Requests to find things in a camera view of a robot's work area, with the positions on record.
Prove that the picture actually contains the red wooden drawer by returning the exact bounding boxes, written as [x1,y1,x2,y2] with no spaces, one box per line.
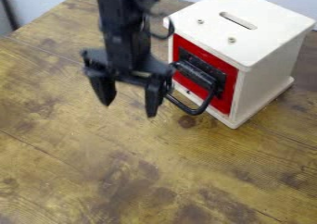
[171,34,238,115]

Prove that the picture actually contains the black metal drawer handle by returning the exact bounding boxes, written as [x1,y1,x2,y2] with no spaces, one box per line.
[166,47,226,116]

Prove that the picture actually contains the white wooden box cabinet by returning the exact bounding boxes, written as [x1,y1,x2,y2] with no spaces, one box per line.
[165,0,316,129]

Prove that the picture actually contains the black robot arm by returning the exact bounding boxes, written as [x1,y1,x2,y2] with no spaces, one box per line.
[81,0,174,118]

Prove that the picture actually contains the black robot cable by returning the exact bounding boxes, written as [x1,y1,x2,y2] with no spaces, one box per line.
[142,13,176,41]

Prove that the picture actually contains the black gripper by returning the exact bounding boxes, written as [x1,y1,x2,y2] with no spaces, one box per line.
[81,7,176,118]

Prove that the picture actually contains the dark pole at left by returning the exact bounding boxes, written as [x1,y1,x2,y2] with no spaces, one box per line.
[2,0,19,31]

